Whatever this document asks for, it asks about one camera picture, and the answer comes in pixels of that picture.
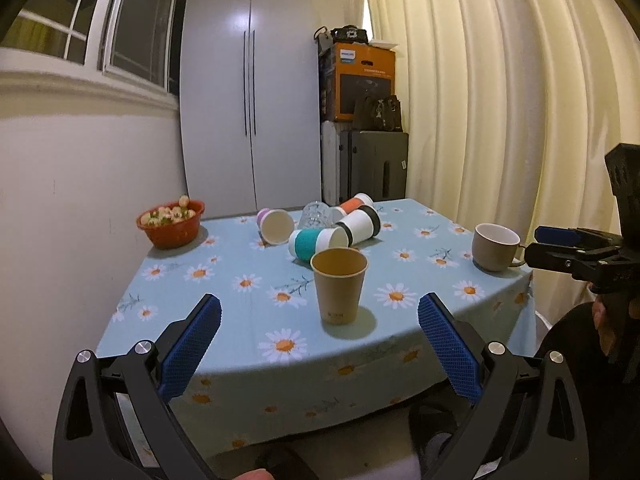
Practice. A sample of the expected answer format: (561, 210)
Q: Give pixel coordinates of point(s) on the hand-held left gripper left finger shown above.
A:
(192, 347)

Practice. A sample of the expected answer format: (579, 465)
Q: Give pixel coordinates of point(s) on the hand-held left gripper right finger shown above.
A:
(449, 347)

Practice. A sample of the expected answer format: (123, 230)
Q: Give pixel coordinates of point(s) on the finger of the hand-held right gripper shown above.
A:
(552, 235)
(555, 257)

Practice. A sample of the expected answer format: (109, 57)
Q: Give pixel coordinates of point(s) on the brown paper cup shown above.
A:
(337, 290)

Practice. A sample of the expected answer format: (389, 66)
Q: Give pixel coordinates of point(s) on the purple white cup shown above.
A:
(276, 227)

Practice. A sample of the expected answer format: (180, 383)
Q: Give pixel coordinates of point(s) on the black banded white cup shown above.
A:
(362, 225)

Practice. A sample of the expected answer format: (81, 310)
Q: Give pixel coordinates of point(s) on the teal banded white cup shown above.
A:
(307, 245)

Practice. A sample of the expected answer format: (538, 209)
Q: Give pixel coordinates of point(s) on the orange banded white cup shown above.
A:
(352, 203)

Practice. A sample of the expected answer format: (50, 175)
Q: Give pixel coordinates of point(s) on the clear glass cup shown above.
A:
(317, 215)

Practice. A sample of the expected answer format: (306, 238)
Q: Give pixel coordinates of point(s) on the person's right hand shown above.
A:
(604, 327)

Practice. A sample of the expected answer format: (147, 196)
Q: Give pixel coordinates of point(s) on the person's left hand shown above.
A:
(255, 475)

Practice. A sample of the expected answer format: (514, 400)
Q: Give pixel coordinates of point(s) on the blue daisy print tablecloth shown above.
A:
(240, 320)

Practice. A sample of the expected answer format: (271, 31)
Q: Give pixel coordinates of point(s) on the beige ceramic mug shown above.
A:
(492, 255)

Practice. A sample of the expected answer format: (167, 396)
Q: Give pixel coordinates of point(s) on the red plastic bowl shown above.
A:
(172, 235)

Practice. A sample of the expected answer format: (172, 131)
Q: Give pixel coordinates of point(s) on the artificial flowers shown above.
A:
(167, 214)

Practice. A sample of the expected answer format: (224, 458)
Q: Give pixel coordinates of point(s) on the cream curtain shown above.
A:
(500, 100)

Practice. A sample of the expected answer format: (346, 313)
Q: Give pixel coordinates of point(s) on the grey folded case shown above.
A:
(377, 165)

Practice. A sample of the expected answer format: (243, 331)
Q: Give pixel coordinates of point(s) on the black handbag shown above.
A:
(377, 114)

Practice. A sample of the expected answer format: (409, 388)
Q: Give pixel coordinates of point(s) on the white appliance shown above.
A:
(334, 160)

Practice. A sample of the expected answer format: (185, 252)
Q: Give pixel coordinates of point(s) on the orange black cardboard box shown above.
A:
(357, 80)

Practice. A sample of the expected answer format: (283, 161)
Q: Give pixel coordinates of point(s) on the white cabinet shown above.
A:
(280, 110)

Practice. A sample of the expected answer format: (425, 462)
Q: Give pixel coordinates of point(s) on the white flat tray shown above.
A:
(384, 43)

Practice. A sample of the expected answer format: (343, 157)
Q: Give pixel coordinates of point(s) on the window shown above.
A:
(135, 25)

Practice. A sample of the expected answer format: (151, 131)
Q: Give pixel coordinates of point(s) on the black camera bag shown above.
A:
(347, 34)

